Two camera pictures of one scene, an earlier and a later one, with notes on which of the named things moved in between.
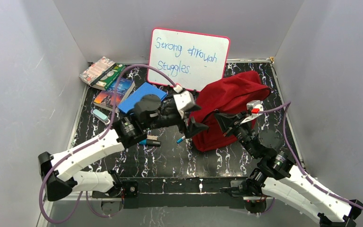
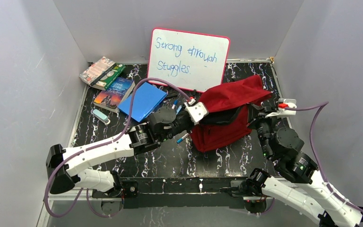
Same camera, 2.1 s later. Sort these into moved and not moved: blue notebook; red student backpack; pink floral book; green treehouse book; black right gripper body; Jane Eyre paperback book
Moved: red student backpack; black right gripper body
Not moved: blue notebook; Jane Eyre paperback book; green treehouse book; pink floral book
